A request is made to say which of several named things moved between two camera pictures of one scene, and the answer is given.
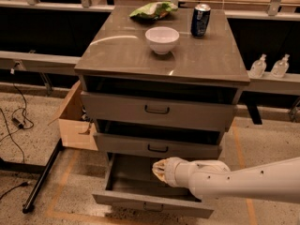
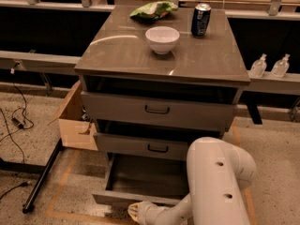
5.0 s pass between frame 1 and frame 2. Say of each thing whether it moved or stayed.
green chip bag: stayed
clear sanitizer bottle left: stayed
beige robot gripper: moved
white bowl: stayed
